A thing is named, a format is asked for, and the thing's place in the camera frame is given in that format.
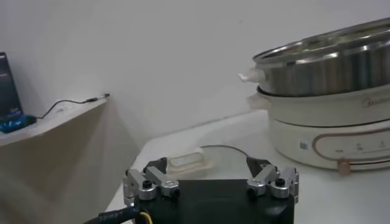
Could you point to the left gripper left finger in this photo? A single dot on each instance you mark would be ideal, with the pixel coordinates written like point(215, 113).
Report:
point(153, 176)

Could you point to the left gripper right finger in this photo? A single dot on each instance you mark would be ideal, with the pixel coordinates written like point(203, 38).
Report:
point(266, 176)

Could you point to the stainless steel steamer basket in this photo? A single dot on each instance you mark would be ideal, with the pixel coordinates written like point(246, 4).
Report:
point(320, 76)

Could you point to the cream electric cooker base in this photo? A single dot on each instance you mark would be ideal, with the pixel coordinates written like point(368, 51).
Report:
point(304, 137)

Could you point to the white black usb dongle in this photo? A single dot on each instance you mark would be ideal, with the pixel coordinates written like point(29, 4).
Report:
point(103, 95)

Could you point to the white side table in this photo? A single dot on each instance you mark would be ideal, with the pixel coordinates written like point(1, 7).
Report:
point(51, 121)

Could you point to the blue computer mouse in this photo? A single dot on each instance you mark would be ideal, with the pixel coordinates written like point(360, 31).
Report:
point(15, 124)

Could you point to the dark laptop screen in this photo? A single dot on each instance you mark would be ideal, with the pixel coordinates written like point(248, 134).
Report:
point(7, 88)

